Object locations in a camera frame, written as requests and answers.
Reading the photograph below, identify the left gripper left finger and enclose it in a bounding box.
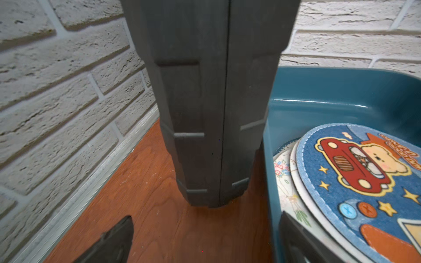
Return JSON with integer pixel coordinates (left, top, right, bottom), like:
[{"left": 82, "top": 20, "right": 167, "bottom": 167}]
[{"left": 74, "top": 215, "right": 134, "bottom": 263}]

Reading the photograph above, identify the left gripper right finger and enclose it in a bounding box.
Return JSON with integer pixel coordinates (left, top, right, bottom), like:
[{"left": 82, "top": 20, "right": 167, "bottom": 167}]
[{"left": 278, "top": 211, "right": 342, "bottom": 263}]

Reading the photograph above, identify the white butterfly coaster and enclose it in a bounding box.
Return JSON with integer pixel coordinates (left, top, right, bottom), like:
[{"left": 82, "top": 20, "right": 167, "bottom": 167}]
[{"left": 274, "top": 149, "right": 326, "bottom": 241}]

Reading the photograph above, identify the white pink sketch coaster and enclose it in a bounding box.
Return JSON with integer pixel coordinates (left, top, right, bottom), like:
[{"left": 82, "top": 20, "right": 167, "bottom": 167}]
[{"left": 290, "top": 142, "right": 372, "bottom": 263}]

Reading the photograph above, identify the blue cartoon animals coaster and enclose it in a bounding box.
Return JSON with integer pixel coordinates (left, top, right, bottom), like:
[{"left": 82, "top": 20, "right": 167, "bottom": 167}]
[{"left": 296, "top": 123, "right": 421, "bottom": 263}]

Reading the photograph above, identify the teal storage box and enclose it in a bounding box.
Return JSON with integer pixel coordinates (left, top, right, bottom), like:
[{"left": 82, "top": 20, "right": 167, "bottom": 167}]
[{"left": 262, "top": 67, "right": 421, "bottom": 263}]

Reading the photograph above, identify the black orange tool case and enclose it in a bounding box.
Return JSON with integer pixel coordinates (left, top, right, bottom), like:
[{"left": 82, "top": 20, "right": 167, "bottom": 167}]
[{"left": 122, "top": 1, "right": 300, "bottom": 208}]

